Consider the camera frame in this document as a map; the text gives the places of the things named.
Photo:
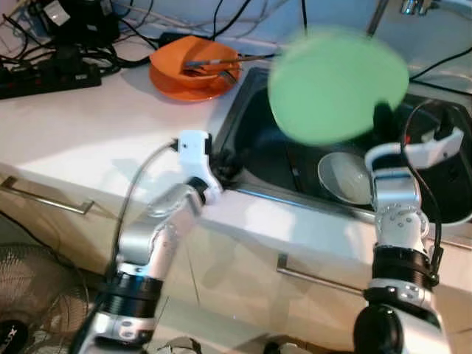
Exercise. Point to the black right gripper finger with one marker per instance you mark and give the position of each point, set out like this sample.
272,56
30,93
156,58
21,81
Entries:
383,122

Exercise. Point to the light green plate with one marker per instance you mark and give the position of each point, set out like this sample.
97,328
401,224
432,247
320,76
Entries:
332,81

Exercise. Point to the white ceramic bowl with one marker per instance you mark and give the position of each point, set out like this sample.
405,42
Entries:
343,177

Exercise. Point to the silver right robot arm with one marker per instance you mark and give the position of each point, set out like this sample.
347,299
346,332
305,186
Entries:
398,221

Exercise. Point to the stainless steel sink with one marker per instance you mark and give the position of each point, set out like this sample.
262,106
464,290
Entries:
265,158

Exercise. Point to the orange plastic plate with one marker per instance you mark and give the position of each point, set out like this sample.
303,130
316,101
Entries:
195,97

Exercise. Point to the short silver fork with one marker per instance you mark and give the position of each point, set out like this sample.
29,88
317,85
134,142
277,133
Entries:
227,75

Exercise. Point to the chrome sink faucet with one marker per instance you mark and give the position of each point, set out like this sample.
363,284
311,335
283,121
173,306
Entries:
383,15

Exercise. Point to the orange plastic bowl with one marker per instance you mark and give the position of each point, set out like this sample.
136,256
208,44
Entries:
173,74

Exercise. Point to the flat black power adapter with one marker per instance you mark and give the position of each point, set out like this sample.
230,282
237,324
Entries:
184,37

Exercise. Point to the black power strip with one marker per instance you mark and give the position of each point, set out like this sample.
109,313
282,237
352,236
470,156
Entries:
44,80

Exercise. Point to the black charger box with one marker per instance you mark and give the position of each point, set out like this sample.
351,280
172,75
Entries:
81,26

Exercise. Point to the grey floor fan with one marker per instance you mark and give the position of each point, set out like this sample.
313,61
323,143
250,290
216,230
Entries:
37,295

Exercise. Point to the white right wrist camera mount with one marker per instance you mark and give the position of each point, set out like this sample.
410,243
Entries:
431,153

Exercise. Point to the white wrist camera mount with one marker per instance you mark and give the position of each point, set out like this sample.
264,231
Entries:
431,153
194,151

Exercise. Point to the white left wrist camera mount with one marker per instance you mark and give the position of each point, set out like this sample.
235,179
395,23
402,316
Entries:
194,151

